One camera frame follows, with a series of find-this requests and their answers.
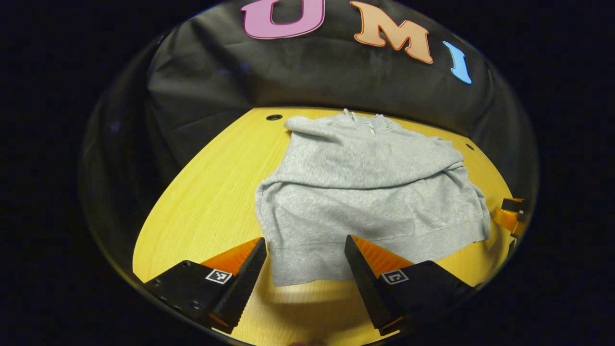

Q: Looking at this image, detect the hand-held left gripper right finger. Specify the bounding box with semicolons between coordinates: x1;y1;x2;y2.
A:
344;235;474;336

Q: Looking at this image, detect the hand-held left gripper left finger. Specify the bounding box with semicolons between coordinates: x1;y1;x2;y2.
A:
143;236;268;334

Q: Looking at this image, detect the black backdrop cloth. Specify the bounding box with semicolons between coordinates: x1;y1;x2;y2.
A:
79;0;539;274

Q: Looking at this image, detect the grey zip-neck sweatshirt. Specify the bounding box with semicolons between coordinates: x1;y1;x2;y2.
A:
255;109;492;287

